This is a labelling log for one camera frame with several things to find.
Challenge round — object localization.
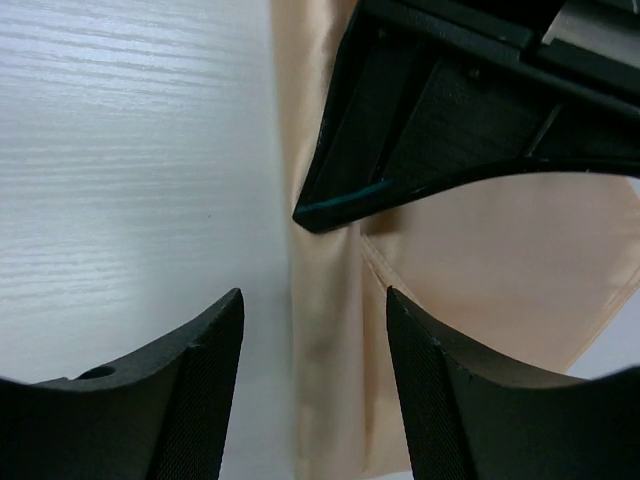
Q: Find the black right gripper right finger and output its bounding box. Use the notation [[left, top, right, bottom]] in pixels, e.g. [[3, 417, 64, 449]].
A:
[[386, 289, 639, 480]]

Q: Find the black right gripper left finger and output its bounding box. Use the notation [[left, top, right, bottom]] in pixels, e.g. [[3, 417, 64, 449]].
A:
[[1, 289, 244, 480]]

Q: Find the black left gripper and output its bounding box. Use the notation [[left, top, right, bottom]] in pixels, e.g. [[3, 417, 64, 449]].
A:
[[293, 1, 639, 233]]

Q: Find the peach cloth napkin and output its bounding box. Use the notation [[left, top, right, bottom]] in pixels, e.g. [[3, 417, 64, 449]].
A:
[[269, 0, 640, 480]]

